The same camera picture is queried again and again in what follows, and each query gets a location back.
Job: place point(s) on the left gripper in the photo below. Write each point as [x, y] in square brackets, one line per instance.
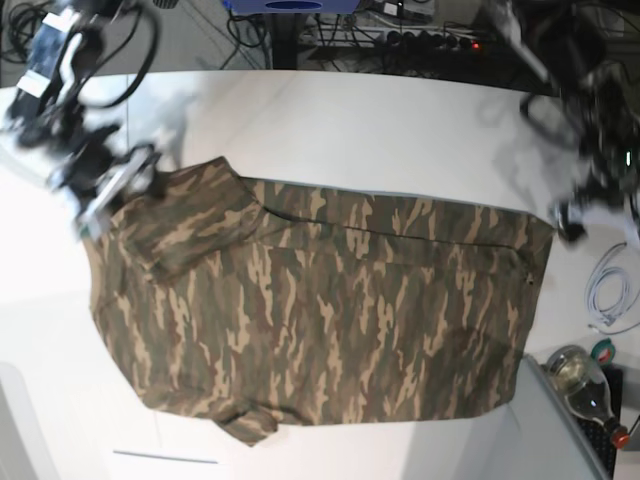
[594, 199]

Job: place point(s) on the black power strip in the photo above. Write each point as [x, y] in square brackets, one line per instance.
[422, 42]

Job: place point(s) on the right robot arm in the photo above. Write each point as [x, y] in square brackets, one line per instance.
[72, 44]

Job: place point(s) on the white paper sheet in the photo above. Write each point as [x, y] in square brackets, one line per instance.
[165, 457]

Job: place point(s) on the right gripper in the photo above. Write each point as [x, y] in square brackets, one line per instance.
[90, 158]

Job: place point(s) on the clear glass bottle red cap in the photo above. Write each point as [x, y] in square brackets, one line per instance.
[582, 384]

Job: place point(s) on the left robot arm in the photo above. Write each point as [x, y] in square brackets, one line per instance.
[567, 52]

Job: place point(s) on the blue box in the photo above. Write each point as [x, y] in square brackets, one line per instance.
[246, 7]

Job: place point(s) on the green tape roll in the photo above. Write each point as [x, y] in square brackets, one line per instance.
[603, 352]

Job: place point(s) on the camouflage t-shirt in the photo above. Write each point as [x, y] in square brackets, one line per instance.
[256, 304]

